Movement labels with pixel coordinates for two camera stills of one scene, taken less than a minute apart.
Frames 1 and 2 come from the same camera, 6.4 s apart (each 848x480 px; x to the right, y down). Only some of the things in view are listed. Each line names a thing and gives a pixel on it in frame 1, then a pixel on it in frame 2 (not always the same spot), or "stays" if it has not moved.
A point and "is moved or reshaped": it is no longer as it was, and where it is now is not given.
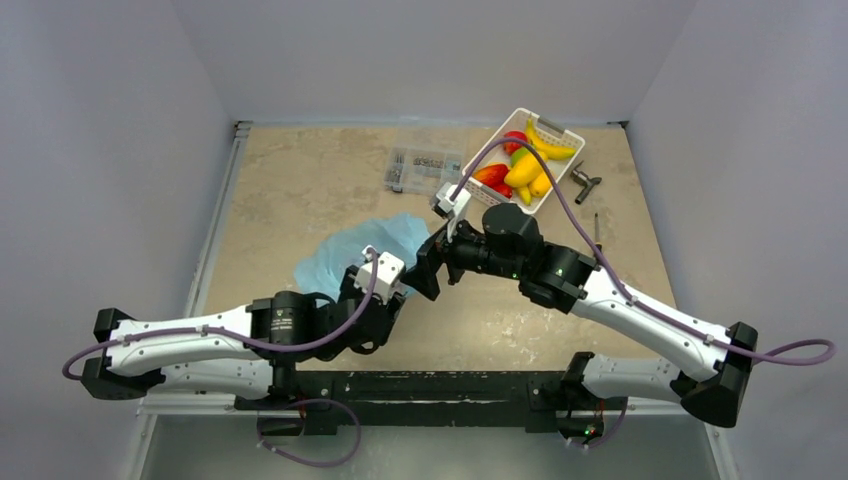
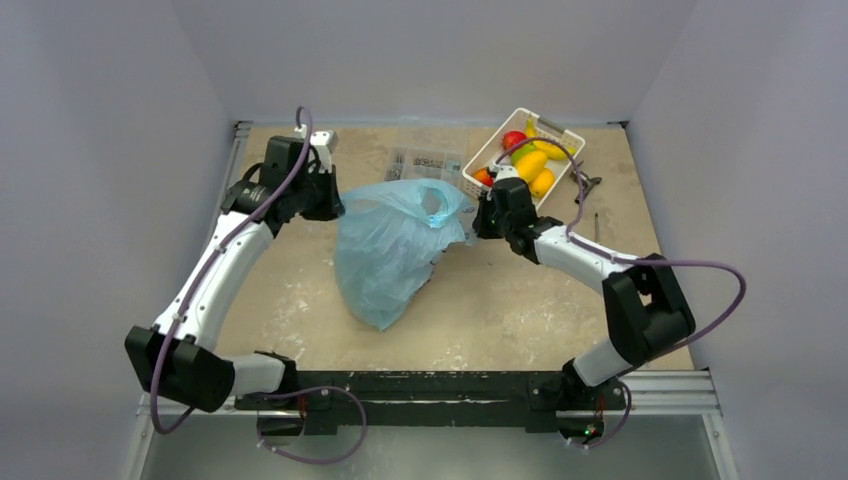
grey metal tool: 581,177 stays
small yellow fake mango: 540,185 stays
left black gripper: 349,288 → 334,207
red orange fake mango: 492,175 stays
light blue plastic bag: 323,271 is moved or reshaped
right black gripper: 441,255 → 483,220
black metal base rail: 333,399 stays
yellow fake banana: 547,151 stays
